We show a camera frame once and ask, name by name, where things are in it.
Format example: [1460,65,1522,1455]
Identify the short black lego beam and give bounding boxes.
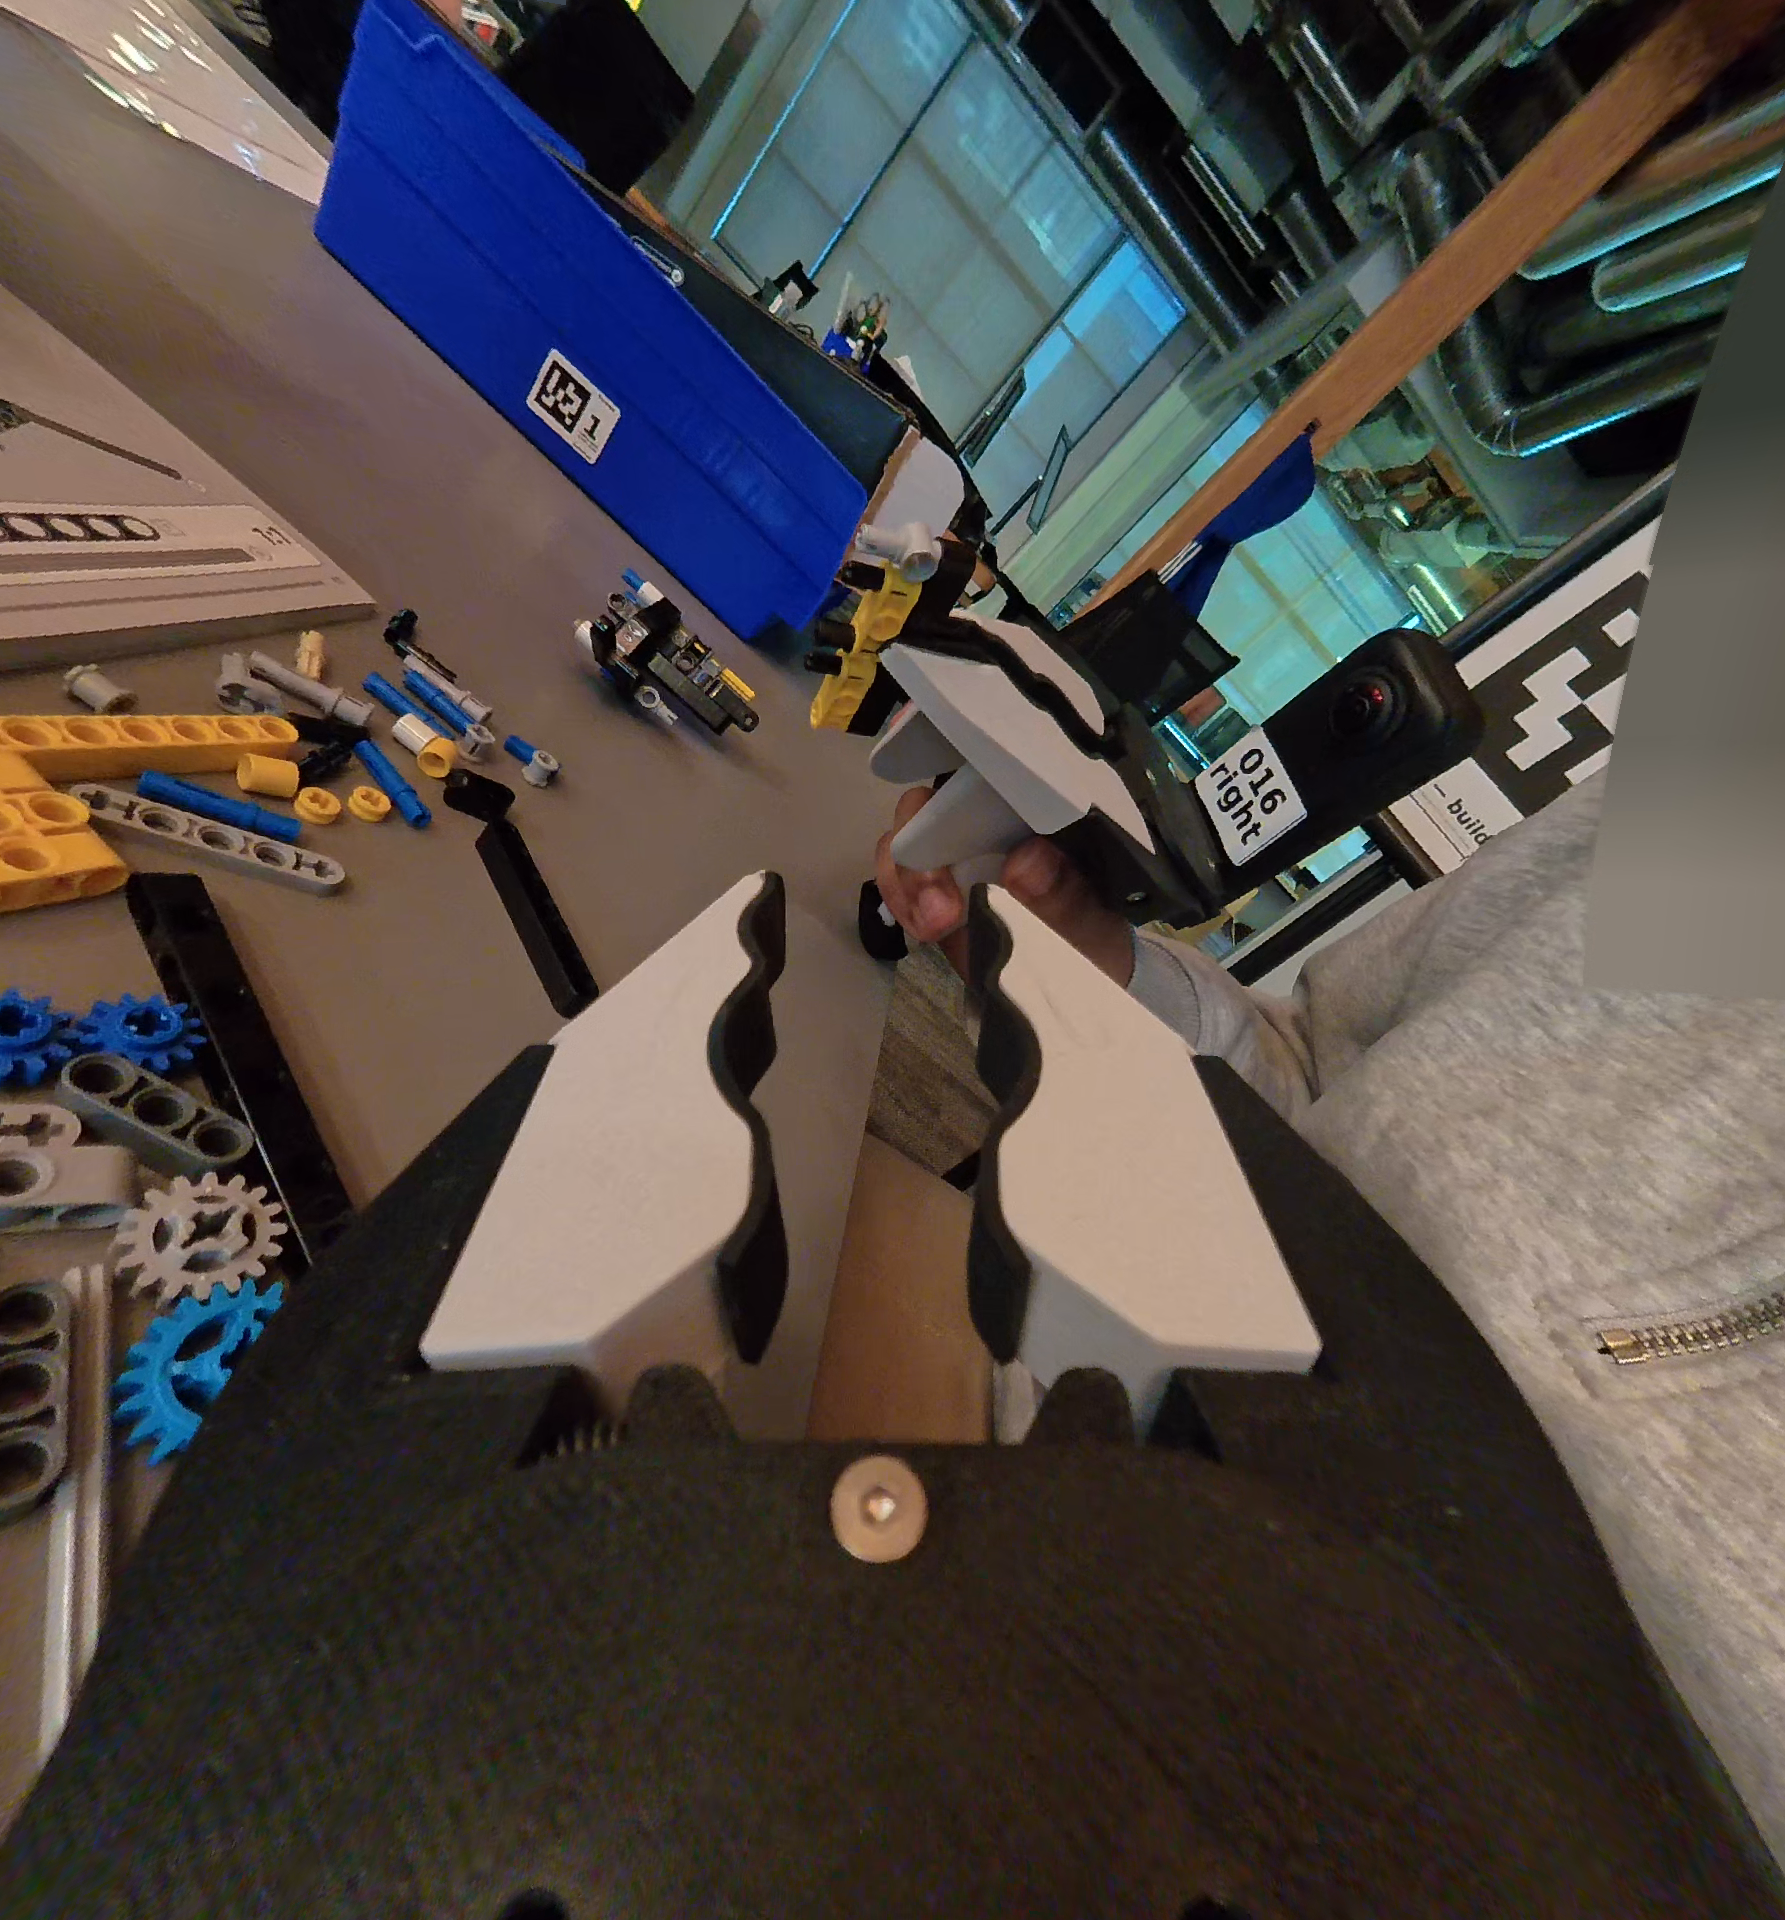
[443,772,601,1022]

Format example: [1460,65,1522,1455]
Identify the blue cloth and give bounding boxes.
[1177,428,1321,602]

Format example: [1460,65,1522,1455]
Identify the small black lego assembly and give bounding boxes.
[577,568,762,738]

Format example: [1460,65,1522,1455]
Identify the metal ventilation ducts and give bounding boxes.
[983,0,1785,453]

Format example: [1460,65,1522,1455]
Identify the black and white marker board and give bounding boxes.
[1222,516,1660,977]

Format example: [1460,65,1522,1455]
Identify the long grey lego pin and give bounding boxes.
[246,647,377,729]

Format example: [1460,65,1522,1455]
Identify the long light grey lego beam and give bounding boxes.
[36,1267,121,1786]

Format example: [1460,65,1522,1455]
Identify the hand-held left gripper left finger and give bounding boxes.
[420,870,791,1373]

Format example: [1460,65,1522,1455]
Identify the light grey lego connector block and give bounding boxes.
[0,1147,136,1231]

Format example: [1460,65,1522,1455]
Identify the blue storage bin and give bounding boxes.
[314,0,872,644]

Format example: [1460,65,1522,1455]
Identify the long black lego beam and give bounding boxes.
[123,870,353,1276]

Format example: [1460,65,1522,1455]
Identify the thin light grey lego beam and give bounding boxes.
[67,783,350,897]

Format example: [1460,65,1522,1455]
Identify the large blue lego gear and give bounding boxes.
[111,1274,286,1463]

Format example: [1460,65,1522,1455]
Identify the yellow lego frame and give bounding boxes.
[0,757,129,923]

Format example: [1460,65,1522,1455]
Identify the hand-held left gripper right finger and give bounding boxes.
[964,882,1321,1381]

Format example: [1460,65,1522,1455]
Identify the wooden beam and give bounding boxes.
[1088,0,1785,602]

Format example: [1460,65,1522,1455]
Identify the person's grey zip hoodie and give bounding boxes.
[1282,779,1785,1920]

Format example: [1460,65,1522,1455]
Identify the person's right hand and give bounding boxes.
[874,819,1137,988]

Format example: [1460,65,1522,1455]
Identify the long yellow lego beam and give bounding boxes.
[0,711,301,782]

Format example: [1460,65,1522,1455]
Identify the scattered blue lego pins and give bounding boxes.
[137,665,562,843]

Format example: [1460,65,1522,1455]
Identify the yellow lego assembly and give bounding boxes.
[808,516,1000,738]

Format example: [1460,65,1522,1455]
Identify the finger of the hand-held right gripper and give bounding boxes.
[870,641,1155,864]
[964,604,1128,763]

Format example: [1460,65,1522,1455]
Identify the lego instruction booklet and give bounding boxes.
[0,223,377,676]

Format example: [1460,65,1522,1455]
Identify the person's right forearm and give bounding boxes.
[1128,779,1599,1112]

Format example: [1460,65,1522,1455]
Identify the light grey lego gear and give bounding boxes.
[111,1173,289,1304]

